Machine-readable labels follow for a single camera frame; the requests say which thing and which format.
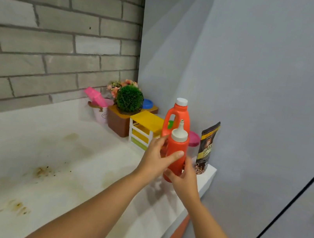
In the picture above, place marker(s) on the person's left forearm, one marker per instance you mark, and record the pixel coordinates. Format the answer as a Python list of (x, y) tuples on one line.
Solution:
[(88, 216)]

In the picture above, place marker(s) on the person's right hand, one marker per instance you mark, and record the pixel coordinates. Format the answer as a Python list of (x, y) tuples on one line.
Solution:
[(185, 184)]

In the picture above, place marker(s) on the pink metal bucket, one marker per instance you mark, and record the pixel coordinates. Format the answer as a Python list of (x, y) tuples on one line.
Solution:
[(101, 116)]

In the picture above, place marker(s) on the brown tissue box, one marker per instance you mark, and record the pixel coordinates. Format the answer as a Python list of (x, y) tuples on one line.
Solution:
[(116, 123)]

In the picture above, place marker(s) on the clear jar with green lid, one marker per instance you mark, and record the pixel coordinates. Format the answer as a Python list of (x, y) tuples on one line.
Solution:
[(170, 125)]

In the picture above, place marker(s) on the artificial flowers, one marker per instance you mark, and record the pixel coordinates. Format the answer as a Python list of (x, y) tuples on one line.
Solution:
[(114, 87)]

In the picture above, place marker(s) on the clear jar with blue lid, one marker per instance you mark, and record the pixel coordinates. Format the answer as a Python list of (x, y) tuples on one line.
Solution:
[(148, 104)]

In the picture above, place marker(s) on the person's left hand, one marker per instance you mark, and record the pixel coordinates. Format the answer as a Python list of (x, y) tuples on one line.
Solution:
[(153, 158)]

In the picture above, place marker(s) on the yellow mini drawer organizer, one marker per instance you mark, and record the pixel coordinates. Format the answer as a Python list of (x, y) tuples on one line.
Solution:
[(147, 120)]

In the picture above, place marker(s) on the black coffee granules pouch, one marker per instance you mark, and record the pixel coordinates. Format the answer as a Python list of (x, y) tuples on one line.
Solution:
[(207, 149)]

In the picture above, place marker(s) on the green plant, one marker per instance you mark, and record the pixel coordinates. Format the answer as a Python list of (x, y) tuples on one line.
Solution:
[(129, 98)]

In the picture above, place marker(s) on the red squeeze bottle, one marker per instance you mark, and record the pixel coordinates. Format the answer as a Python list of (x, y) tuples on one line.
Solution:
[(178, 144)]

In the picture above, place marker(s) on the clear jar with pink lid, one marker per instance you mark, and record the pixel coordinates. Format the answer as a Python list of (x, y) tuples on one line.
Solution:
[(194, 139)]

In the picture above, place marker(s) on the white countertop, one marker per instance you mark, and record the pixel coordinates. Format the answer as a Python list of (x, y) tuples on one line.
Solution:
[(37, 140)]

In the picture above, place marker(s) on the orange plastic jug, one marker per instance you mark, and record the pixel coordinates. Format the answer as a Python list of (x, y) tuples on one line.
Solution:
[(178, 115)]

